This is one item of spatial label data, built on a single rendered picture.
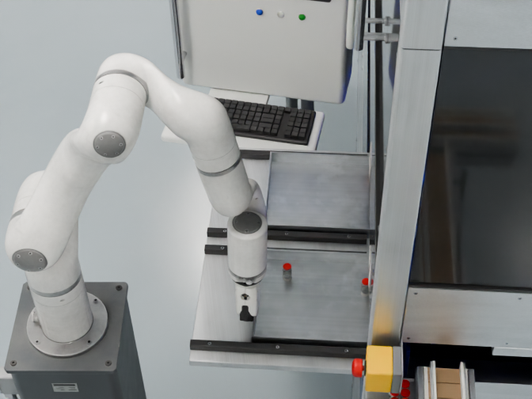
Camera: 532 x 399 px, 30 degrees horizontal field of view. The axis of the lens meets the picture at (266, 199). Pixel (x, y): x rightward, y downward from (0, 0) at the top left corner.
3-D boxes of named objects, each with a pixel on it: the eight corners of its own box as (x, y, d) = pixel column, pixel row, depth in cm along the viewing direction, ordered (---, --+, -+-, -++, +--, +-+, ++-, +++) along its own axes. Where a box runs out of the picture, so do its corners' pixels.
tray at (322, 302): (399, 264, 243) (400, 254, 240) (401, 352, 225) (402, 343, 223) (260, 257, 245) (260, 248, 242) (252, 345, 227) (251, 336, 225)
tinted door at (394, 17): (381, 116, 230) (404, -115, 187) (383, 260, 201) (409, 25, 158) (379, 116, 230) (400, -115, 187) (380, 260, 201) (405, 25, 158)
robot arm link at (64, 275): (21, 296, 217) (-2, 224, 200) (38, 232, 230) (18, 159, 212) (76, 298, 217) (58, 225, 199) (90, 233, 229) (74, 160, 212)
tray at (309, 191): (397, 165, 266) (397, 157, 263) (398, 239, 248) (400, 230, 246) (270, 161, 268) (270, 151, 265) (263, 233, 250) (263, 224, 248)
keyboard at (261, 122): (316, 113, 291) (316, 108, 290) (307, 146, 282) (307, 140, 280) (184, 96, 298) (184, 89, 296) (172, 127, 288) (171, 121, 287)
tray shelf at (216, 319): (396, 157, 270) (397, 153, 269) (400, 377, 223) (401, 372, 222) (221, 150, 273) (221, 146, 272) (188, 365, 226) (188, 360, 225)
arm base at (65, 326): (20, 358, 228) (3, 309, 215) (34, 292, 241) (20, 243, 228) (103, 358, 228) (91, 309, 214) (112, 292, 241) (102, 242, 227)
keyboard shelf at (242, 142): (329, 100, 300) (329, 93, 298) (313, 164, 281) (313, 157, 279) (186, 81, 307) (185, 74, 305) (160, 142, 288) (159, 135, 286)
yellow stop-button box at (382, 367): (398, 365, 214) (401, 346, 208) (399, 393, 209) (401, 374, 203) (363, 362, 214) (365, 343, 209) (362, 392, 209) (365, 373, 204)
